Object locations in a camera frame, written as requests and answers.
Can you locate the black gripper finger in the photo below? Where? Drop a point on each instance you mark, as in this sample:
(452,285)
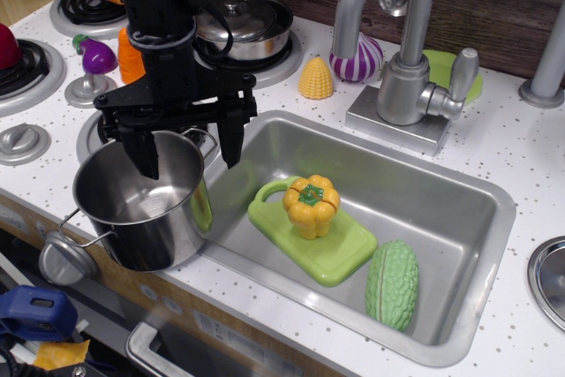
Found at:
(231,135)
(141,149)

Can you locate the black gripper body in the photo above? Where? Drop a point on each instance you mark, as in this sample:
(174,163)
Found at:
(176,92)

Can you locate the stainless steel pot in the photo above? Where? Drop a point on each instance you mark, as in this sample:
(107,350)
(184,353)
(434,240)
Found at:
(147,224)

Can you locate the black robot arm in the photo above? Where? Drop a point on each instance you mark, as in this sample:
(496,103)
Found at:
(163,24)

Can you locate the front right stove burner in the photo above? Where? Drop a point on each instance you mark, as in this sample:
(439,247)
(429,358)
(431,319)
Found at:
(91,138)

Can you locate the stove burner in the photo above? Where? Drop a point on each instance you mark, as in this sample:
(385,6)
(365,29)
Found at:
(91,138)
(33,79)
(267,72)
(100,19)

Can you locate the back right stove burner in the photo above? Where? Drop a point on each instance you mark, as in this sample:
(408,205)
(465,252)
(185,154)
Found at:
(267,72)

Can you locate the silver stove knob upper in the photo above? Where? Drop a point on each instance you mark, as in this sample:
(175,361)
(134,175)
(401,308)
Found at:
(81,92)

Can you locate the silver stove knob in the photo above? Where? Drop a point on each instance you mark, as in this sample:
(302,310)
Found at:
(23,144)
(81,92)

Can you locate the small lidded steel pot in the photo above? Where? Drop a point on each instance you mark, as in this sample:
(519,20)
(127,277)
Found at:
(245,29)

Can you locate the silver stove knob lower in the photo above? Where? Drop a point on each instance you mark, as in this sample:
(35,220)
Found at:
(23,144)

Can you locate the front left stove burner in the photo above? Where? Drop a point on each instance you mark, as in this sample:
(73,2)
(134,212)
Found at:
(33,79)

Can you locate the back left stove burner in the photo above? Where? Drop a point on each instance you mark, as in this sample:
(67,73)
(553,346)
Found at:
(100,19)

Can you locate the orange toy carrot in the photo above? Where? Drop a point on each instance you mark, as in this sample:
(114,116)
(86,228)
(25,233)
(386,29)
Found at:
(130,62)

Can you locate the purple toy eggplant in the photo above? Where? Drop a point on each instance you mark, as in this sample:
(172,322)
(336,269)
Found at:
(97,57)

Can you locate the yellow toy corn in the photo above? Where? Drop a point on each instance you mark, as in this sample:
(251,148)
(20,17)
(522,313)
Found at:
(316,81)

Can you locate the yellow toy bell pepper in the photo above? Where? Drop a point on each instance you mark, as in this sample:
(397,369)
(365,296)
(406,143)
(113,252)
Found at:
(311,205)

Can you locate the silver oven front knob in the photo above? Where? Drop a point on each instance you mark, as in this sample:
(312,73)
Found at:
(64,264)

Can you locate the red toy vegetable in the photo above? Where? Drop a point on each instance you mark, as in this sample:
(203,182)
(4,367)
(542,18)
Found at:
(10,52)

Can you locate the purple striped toy onion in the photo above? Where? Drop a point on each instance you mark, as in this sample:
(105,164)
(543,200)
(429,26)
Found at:
(368,60)

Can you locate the green toy cutting board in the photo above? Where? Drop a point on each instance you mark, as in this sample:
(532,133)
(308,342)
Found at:
(328,260)

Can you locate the silver toy faucet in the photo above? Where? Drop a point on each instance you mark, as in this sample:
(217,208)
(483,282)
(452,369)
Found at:
(408,108)

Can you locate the blue clamp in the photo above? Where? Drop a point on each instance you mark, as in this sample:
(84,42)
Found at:
(37,314)

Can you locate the green plastic plate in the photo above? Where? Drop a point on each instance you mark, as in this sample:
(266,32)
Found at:
(440,72)

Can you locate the green toy bitter melon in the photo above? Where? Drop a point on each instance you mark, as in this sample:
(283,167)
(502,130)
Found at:
(391,289)

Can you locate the yellow cloth piece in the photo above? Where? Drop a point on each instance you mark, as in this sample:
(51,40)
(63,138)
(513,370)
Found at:
(54,355)

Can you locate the steel sink basin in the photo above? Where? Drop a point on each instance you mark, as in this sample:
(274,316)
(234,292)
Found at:
(457,226)

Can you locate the grey vertical pole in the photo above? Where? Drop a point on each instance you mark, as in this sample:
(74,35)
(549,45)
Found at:
(544,89)

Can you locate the round steel bowl rim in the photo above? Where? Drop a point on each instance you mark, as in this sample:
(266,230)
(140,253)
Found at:
(545,274)

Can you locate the silver oven door handle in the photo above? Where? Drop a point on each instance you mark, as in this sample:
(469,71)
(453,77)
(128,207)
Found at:
(174,353)

